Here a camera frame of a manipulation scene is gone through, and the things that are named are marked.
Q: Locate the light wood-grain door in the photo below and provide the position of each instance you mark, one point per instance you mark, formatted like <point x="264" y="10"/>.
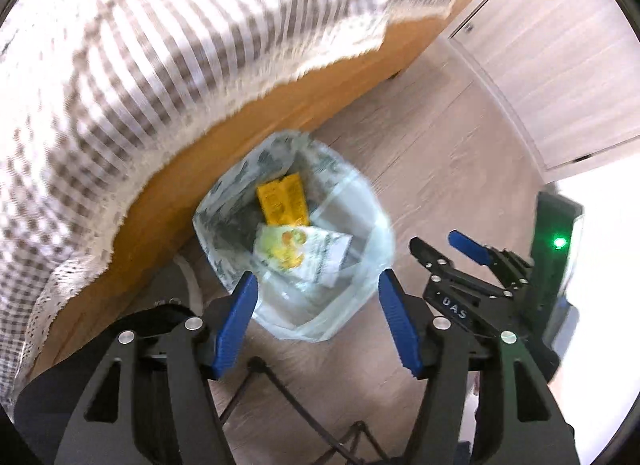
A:
<point x="550" y="55"/>

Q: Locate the wooden bed frame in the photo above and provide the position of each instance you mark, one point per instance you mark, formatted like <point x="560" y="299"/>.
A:
<point x="300" y="105"/>

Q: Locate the checkered bedspread with lace trim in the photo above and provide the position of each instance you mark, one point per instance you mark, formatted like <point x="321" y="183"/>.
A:
<point x="150" y="70"/>

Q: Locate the translucent leaf-print plastic bag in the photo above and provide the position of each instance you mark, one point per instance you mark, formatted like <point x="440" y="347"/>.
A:
<point x="350" y="210"/>

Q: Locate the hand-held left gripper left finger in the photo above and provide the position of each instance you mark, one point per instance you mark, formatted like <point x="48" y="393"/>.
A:
<point x="235" y="327"/>

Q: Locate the black tripod stand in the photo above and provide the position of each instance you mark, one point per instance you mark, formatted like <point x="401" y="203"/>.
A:
<point x="280" y="385"/>

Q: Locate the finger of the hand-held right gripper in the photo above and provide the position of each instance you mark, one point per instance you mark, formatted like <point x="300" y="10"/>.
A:
<point x="467" y="244"/>
<point x="450" y="277"/>

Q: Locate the green and white wrapper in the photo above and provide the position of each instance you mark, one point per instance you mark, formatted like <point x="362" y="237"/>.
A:
<point x="300" y="250"/>

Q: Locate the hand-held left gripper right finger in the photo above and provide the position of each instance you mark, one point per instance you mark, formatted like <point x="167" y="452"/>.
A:
<point x="397" y="330"/>

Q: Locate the yellow packet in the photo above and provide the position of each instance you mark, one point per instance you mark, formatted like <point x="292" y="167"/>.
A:
<point x="280" y="200"/>

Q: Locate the dark object with white rim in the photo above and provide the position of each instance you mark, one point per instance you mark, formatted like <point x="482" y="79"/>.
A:
<point x="170" y="290"/>

